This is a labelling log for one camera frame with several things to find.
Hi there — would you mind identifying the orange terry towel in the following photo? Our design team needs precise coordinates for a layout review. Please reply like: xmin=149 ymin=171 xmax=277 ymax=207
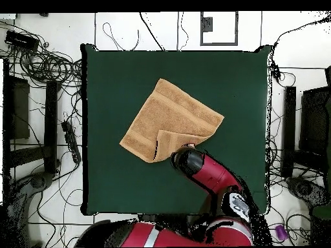
xmin=119 ymin=77 xmax=225 ymax=164

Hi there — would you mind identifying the dark flat panel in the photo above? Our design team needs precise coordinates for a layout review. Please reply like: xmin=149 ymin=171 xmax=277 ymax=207
xmin=299 ymin=86 xmax=331 ymax=156
xmin=3 ymin=74 xmax=31 ymax=140

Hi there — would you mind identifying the dark green table cloth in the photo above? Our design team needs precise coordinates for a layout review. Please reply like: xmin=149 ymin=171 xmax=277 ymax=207
xmin=80 ymin=43 xmax=272 ymax=218

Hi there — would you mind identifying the black power strip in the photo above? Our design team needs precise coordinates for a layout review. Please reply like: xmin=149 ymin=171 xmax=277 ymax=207
xmin=61 ymin=120 xmax=82 ymax=164

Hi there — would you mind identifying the small dark grey plate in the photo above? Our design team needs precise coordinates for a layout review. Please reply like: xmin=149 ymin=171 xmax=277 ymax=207
xmin=201 ymin=16 xmax=213 ymax=32

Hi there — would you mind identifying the dark grey stand foot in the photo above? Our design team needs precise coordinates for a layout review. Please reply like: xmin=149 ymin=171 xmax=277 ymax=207
xmin=28 ymin=171 xmax=54 ymax=190
xmin=285 ymin=176 xmax=330 ymax=208

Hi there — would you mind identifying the purple plastic object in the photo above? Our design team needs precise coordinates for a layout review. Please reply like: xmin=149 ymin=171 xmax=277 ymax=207
xmin=275 ymin=224 xmax=288 ymax=242

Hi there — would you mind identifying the black rectangular device box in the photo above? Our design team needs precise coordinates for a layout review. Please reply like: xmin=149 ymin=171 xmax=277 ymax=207
xmin=5 ymin=30 xmax=40 ymax=52

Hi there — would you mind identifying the black upright stand post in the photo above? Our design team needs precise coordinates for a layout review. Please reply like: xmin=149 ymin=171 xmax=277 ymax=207
xmin=281 ymin=86 xmax=297 ymax=178
xmin=43 ymin=80 xmax=59 ymax=174

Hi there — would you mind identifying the thick black cable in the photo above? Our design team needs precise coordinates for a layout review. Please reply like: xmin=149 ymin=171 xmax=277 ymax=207
xmin=139 ymin=11 xmax=167 ymax=52

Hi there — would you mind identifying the grey square floor frame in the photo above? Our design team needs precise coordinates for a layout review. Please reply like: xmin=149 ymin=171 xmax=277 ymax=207
xmin=200 ymin=11 xmax=239 ymax=47

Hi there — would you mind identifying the thin black looped cable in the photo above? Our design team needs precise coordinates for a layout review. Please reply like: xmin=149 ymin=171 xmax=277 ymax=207
xmin=102 ymin=22 xmax=140 ymax=52

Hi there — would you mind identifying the long black cable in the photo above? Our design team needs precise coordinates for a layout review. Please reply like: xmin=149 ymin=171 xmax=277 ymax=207
xmin=272 ymin=14 xmax=331 ymax=50

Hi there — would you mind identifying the black cable tangle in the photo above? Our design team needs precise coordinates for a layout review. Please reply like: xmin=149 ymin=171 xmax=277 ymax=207
xmin=0 ymin=20 xmax=83 ymax=89

